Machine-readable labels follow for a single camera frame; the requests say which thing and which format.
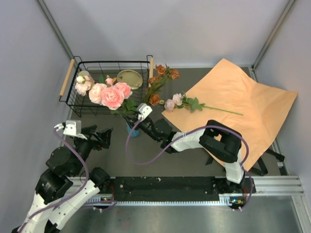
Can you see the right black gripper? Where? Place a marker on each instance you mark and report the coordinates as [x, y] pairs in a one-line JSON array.
[[130, 120]]

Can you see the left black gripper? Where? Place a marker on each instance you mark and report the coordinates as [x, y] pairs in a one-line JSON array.
[[104, 136]]

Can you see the pink flower bunch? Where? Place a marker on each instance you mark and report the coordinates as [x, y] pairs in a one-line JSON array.
[[179, 101]]

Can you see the orange rose stem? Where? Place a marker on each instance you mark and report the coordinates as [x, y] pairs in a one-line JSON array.
[[165, 74]]

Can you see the large pink peony stem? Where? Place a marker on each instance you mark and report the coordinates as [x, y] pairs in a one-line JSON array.
[[85, 85]]

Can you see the green orange wrapping paper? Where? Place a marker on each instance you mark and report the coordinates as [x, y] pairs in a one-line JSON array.
[[256, 111]]

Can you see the black gold-lettered ribbon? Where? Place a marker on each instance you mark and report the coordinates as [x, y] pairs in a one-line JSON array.
[[270, 163]]

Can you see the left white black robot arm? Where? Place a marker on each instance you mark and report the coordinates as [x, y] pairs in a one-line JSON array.
[[67, 184]]

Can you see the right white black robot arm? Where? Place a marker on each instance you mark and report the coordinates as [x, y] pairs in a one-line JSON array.
[[224, 143]]

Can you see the yellow ceramic plate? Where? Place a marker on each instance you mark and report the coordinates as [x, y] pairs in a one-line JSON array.
[[130, 77]]

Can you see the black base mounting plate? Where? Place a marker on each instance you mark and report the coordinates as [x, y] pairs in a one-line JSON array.
[[210, 184]]

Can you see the beige paper cup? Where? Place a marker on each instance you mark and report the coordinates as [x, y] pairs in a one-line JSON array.
[[84, 73]]

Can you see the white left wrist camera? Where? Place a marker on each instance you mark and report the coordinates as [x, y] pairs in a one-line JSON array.
[[71, 128]]

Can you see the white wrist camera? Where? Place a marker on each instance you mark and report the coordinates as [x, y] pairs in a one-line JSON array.
[[71, 128], [143, 111]]

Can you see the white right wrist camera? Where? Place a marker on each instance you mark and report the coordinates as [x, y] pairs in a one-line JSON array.
[[143, 111]]

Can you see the black wire dish basket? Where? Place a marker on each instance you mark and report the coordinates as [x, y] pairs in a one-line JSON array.
[[99, 70]]

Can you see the white slotted cable duct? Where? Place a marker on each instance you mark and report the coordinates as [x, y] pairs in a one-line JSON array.
[[218, 200]]

